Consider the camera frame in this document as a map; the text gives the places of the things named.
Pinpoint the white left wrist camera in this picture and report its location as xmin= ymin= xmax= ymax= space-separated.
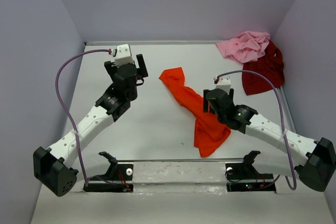
xmin=112 ymin=44 xmax=134 ymax=67

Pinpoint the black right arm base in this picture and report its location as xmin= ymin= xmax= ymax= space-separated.
xmin=224 ymin=151 xmax=276 ymax=193

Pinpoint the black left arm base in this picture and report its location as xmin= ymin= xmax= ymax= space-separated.
xmin=83 ymin=152 xmax=134 ymax=193

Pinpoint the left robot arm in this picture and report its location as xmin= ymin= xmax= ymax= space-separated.
xmin=33 ymin=54 xmax=148 ymax=197

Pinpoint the dark red t shirt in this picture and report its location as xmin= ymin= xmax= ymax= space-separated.
xmin=242 ymin=41 xmax=285 ymax=95

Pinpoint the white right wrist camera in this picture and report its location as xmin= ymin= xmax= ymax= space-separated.
xmin=214 ymin=76 xmax=231 ymax=93

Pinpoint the pink t shirt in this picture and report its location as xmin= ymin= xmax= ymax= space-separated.
xmin=216 ymin=31 xmax=270 ymax=64

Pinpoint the orange t shirt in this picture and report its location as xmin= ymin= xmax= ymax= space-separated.
xmin=159 ymin=67 xmax=231 ymax=158

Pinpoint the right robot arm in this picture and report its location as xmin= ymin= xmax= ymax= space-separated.
xmin=203 ymin=89 xmax=335 ymax=192

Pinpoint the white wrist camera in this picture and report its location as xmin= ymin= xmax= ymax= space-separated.
xmin=112 ymin=44 xmax=134 ymax=67
xmin=214 ymin=76 xmax=231 ymax=93

